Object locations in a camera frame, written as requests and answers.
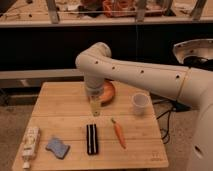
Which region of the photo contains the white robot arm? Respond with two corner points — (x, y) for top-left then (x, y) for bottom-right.
(75, 42), (213, 171)

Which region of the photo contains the black striped eraser block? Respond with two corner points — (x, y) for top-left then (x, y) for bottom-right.
(86, 124), (99, 155)

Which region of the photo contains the orange bowl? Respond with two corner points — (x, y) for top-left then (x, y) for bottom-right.
(87, 79), (117, 106)

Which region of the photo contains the clear plastic cup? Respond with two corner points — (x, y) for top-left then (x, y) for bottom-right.
(131, 93), (150, 115)

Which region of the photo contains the orange carrot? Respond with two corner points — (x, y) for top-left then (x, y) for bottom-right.
(111, 119), (126, 148)

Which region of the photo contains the blue sponge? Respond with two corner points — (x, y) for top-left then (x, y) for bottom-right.
(45, 137), (70, 160)

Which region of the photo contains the white robot base shell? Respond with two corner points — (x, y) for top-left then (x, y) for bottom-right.
(173, 38), (213, 64)

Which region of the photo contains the wooden table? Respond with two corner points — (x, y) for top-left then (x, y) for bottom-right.
(28, 82), (168, 171)

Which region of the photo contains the black cable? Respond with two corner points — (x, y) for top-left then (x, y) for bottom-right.
(155, 99), (183, 145)

